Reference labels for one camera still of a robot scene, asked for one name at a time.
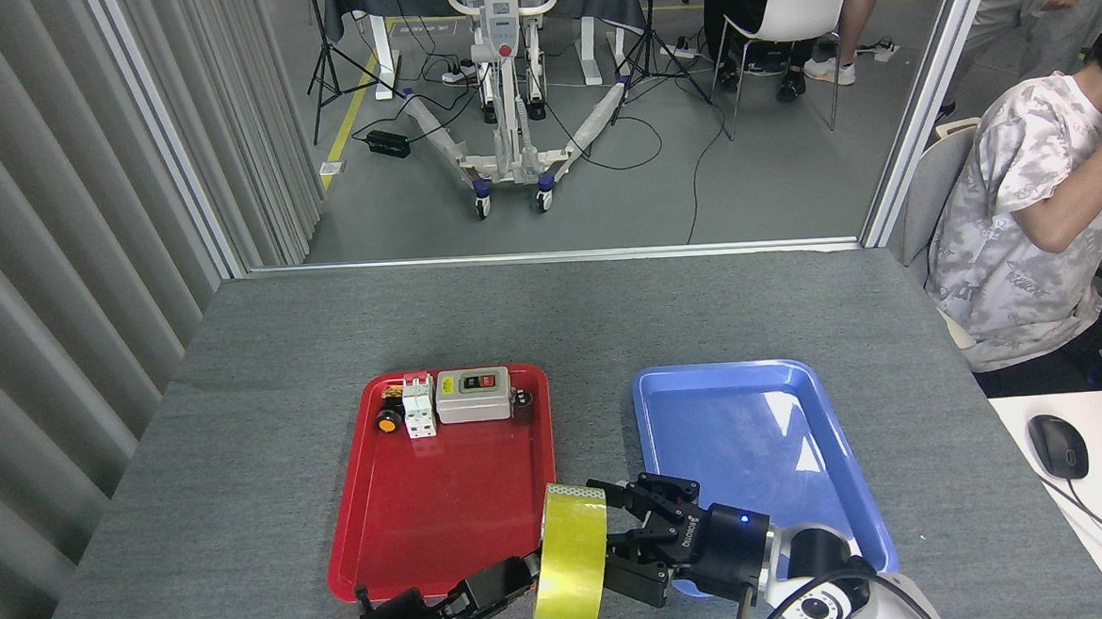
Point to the black power adapter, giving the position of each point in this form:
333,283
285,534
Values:
388,144

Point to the white wheeled stand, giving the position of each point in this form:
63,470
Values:
504,48

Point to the white floor plate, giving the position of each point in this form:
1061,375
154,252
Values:
331,168

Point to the grey office chair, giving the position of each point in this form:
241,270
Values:
936,185

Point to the black computer mouse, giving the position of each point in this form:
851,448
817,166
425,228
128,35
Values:
1058,445

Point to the blue plastic tray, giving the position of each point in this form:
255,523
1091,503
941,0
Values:
755,431

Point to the black orange push button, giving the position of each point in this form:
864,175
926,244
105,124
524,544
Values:
388,421

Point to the grey two-button switch box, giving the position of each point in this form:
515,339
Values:
473,403

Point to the yellow tape roll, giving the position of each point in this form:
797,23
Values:
569,563

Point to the dark red round knob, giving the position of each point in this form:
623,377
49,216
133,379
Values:
522,407

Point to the white circuit breaker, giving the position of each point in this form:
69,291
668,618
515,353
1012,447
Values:
420,411

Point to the white power strip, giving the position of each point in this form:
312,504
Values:
681,51
885,50
456,72

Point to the red plastic tray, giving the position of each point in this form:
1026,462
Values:
429,505

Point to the silver frame post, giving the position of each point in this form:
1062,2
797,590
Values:
927,101
164,132

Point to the silver frame rail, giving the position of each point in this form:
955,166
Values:
558,256

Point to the small brown yellow part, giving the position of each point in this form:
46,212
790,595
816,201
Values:
392,390

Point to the black tripod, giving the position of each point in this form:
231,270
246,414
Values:
651,49
329,38

